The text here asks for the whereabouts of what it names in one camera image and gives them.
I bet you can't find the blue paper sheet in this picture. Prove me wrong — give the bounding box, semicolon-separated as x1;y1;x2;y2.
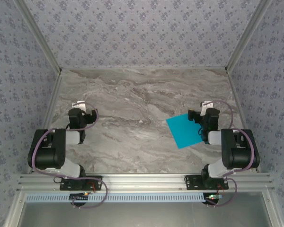
166;113;205;149

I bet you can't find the small black circuit board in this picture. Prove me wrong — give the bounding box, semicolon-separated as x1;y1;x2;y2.
70;192;89;201
204;193;224;204

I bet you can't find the grey metal panel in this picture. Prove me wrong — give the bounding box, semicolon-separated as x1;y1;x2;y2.
4;191;282;227

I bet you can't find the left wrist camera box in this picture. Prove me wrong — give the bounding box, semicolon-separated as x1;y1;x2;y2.
71;101;86;111

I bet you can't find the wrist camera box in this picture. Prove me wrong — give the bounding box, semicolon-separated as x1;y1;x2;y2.
71;101;86;111
200;101;214;117

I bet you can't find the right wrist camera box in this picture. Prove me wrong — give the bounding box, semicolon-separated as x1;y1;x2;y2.
200;101;214;117

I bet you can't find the aluminium side rail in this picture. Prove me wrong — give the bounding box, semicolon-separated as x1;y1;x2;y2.
226;70;263;173
27;70;63;175

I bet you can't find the aluminium back rail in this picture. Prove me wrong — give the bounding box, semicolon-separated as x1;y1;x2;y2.
60;67;229;71

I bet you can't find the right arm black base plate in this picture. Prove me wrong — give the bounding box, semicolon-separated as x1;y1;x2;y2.
184;175;229;191

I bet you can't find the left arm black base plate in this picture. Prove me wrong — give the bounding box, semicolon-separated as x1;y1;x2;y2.
59;176;103;191

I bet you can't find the aluminium front rail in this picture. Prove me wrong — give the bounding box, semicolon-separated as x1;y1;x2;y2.
16;173;275;192

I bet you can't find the aluminium frame post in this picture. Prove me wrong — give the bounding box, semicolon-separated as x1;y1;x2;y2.
224;0;274;74
14;0;63;74

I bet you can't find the slotted cable duct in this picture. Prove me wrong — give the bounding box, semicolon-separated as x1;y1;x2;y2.
25;192;210;203

